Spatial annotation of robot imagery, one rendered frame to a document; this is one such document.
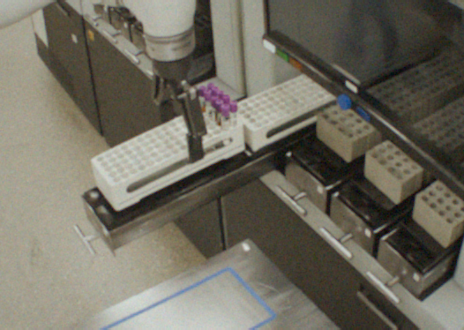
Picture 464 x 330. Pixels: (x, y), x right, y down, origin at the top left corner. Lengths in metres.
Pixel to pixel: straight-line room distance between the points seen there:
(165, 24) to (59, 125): 1.88
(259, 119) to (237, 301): 0.45
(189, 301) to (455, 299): 0.52
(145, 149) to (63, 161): 1.47
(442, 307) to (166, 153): 0.63
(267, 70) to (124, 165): 0.42
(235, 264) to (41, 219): 1.46
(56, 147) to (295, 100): 1.57
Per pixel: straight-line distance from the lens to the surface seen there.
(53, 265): 2.47
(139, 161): 1.38
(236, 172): 1.47
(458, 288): 1.36
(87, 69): 2.59
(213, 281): 1.25
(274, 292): 1.23
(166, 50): 1.26
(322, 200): 1.45
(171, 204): 1.41
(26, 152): 2.97
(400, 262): 1.31
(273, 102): 1.54
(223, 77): 1.81
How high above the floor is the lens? 1.78
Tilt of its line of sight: 41 degrees down
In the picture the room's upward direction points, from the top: 5 degrees counter-clockwise
